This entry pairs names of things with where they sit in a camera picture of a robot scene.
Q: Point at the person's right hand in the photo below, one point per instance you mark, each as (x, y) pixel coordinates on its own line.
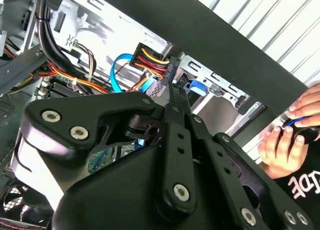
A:
(310, 102)

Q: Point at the person's left hand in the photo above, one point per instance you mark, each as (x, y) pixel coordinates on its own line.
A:
(282, 157)

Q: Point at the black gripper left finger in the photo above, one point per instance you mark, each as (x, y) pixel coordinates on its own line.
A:
(75, 109)

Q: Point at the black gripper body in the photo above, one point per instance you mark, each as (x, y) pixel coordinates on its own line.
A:
(112, 202)

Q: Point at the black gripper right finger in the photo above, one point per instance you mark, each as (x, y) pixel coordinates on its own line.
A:
(223, 162)

